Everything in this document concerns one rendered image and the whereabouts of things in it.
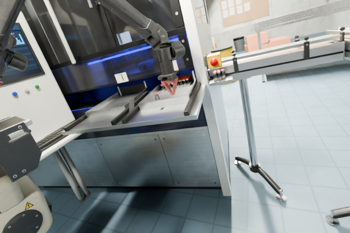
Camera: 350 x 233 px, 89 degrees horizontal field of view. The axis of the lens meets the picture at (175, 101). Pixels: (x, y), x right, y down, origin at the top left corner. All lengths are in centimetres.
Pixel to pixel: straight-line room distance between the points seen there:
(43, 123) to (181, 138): 88
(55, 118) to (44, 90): 19
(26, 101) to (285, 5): 836
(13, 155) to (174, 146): 88
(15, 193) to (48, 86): 76
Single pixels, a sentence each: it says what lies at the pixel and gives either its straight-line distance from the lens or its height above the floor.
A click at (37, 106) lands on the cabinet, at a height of 100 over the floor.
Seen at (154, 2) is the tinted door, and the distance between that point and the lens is 108.
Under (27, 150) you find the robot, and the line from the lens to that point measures 76.
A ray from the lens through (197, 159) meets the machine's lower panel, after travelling 133.
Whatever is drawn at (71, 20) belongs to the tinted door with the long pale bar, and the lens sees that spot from 135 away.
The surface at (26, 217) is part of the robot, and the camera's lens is 86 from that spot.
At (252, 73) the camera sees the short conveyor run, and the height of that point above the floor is 86.
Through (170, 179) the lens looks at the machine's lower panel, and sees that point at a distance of 152.
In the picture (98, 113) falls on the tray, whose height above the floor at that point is 90.
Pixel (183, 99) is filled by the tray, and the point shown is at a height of 90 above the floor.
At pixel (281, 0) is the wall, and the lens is 863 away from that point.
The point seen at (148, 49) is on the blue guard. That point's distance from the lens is 109.
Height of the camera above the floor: 116
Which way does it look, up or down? 19 degrees down
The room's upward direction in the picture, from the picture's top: 16 degrees counter-clockwise
